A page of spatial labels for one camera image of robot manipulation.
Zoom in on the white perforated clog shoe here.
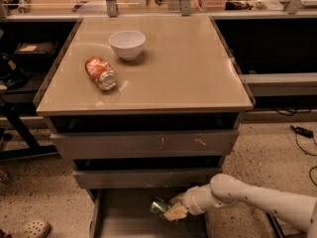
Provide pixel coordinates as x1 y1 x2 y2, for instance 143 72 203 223
12 220 51 238

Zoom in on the black box on shelf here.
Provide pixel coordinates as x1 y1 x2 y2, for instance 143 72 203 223
14 42 56 62

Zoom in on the grey drawer cabinet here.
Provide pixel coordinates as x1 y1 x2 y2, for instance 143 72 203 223
33 14 257 238

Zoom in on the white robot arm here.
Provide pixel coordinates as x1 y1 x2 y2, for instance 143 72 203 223
163 174 317 238

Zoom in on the black metal base bar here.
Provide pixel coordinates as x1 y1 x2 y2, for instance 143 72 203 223
266 214 306 238

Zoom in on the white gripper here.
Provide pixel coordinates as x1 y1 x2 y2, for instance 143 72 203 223
163 185 212 221

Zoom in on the orange soda can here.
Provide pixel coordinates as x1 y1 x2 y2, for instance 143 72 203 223
85 57 117 91

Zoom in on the green crushed soda can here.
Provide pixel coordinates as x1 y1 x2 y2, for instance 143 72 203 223
151 197 171 219

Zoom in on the white ceramic bowl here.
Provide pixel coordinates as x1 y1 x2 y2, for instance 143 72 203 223
108 31 146 60

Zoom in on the top grey drawer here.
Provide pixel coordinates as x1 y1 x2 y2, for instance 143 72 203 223
51 130 239 160

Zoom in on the black power adapter with cable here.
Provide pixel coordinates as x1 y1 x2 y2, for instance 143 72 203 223
290 125 317 157

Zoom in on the bottom open grey drawer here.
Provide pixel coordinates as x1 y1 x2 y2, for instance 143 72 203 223
89 187 210 238

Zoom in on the middle grey drawer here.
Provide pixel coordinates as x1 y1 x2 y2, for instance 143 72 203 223
73 168 222 189

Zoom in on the black table leg frame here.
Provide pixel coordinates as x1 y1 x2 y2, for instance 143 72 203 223
0 97 57 161

